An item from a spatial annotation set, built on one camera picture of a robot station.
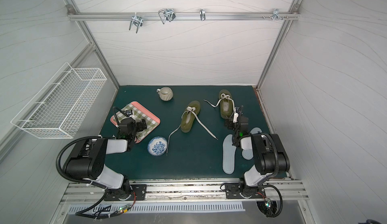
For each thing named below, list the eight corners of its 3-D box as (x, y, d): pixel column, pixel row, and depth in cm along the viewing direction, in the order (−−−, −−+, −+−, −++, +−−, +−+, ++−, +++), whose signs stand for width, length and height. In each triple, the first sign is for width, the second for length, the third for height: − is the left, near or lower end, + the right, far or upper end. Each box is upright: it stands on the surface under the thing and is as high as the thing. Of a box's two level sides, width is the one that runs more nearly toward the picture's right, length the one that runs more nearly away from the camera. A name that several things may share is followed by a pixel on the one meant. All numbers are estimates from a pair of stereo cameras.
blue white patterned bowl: (147, 156, 86) (145, 153, 83) (150, 139, 93) (149, 136, 90) (166, 156, 86) (164, 153, 84) (168, 139, 93) (167, 136, 90)
